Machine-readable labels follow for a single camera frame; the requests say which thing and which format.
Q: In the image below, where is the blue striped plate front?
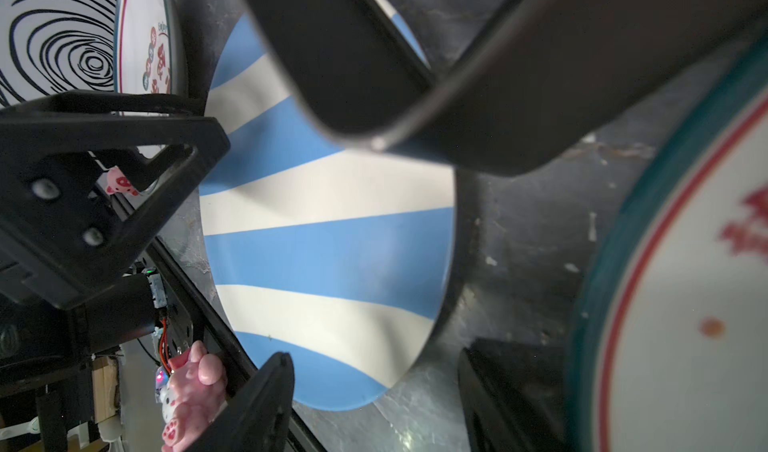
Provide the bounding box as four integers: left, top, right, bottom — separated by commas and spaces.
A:
199, 18, 456, 412

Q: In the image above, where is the sunburst plate centre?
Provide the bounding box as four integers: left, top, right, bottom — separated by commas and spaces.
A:
566, 40, 767, 451

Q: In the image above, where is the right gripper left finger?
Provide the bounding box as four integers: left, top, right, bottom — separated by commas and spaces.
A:
188, 353, 295, 452

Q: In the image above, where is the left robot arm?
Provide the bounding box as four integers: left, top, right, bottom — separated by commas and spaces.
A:
1, 0, 767, 310

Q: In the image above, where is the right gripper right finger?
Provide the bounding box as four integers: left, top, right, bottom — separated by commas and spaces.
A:
458, 338, 567, 451

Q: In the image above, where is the pink plush toy left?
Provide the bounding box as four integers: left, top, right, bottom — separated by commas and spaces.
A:
159, 341, 227, 451

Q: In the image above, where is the red characters plate green rim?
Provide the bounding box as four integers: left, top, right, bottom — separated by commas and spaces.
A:
114, 0, 177, 95

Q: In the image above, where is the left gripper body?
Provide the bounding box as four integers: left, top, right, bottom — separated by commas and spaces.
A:
0, 90, 232, 312

